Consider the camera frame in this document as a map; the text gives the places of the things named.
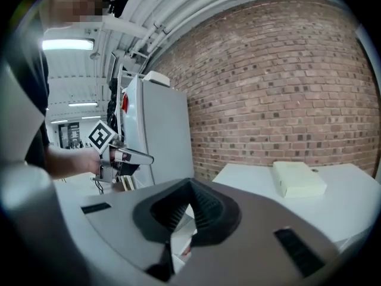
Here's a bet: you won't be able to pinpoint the white ceiling pipes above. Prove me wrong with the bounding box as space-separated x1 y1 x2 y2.
127 0 280 59

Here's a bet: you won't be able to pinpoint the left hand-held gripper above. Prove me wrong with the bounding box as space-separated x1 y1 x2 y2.
88 119 155 182

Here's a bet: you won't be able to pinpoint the wooden frame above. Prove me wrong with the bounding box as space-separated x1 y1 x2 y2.
121 175 135 191

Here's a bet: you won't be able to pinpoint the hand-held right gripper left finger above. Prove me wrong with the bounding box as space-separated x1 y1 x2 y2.
80 178 191 277

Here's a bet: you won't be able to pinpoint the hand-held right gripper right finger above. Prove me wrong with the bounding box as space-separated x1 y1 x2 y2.
175 178 340 286

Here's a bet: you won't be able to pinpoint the person's left forearm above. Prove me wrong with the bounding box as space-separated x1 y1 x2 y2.
44 146 93 181

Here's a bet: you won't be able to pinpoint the white metal shelf rack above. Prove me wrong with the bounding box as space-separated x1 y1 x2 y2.
105 51 149 136

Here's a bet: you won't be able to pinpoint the cream flat box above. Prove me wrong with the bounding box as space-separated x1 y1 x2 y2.
272 161 328 198

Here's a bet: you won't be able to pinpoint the white curved table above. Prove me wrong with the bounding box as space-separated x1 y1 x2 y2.
211 162 379 251

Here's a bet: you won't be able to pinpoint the person's black shirt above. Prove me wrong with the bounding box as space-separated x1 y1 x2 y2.
5 25 51 169

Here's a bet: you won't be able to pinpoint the person's left hand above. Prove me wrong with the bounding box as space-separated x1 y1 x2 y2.
87 152 103 176

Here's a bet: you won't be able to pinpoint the black head camera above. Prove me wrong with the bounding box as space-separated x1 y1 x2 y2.
107 0 130 19

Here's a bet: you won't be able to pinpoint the row of black bags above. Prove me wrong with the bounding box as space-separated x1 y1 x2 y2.
106 77 120 130

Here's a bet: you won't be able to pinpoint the white flat appliance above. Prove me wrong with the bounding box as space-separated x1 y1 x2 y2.
142 70 171 88

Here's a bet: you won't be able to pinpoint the person's head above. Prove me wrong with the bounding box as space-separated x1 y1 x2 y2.
40 0 110 29

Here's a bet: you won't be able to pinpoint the white refrigerator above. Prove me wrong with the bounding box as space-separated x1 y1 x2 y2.
120 74 195 190

